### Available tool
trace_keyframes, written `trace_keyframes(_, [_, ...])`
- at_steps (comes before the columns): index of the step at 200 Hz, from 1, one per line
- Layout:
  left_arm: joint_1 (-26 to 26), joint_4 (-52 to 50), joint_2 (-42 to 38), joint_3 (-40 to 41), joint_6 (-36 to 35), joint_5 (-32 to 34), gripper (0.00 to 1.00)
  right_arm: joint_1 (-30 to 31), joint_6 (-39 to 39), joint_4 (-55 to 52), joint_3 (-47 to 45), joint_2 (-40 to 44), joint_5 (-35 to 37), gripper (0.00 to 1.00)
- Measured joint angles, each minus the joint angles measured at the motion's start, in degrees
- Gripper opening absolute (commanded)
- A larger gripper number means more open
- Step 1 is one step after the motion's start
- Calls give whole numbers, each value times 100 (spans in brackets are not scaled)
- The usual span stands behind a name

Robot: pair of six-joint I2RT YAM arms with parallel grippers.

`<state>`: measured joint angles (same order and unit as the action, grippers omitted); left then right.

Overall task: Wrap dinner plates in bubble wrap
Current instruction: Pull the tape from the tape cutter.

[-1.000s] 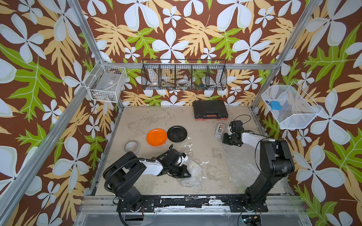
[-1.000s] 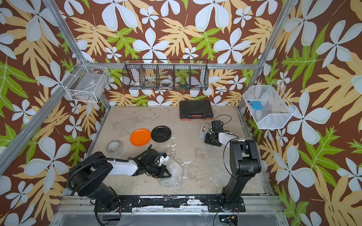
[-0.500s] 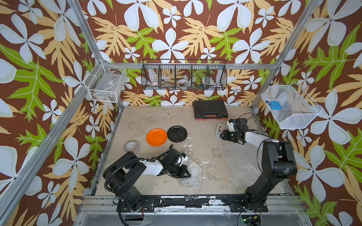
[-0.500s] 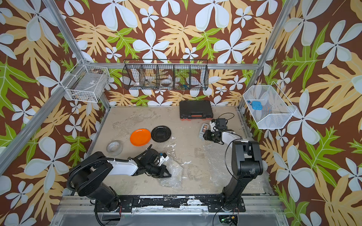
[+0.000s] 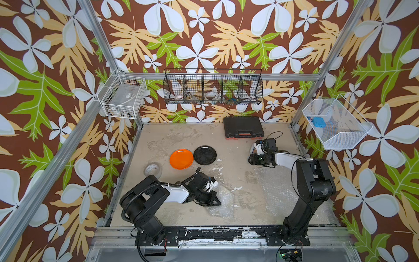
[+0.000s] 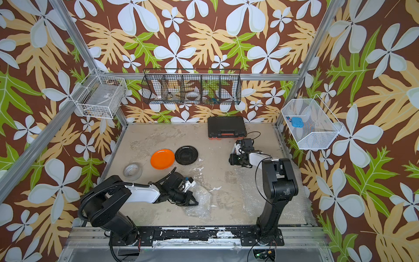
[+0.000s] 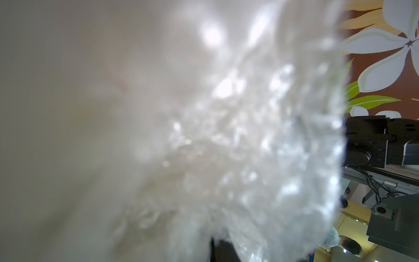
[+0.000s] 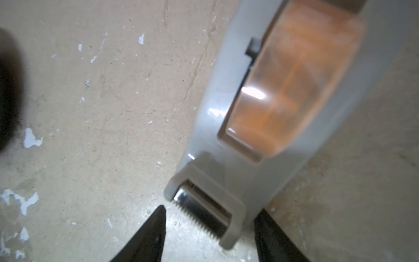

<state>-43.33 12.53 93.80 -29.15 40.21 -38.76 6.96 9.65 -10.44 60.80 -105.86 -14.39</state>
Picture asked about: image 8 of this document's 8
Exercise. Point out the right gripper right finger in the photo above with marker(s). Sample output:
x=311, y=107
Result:
x=273, y=245

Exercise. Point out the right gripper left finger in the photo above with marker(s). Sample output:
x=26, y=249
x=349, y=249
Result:
x=148, y=242

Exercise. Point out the white tape dispenser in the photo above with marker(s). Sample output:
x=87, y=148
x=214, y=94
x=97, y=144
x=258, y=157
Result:
x=287, y=75

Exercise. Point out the black plate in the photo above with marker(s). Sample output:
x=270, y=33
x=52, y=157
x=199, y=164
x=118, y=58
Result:
x=12, y=86

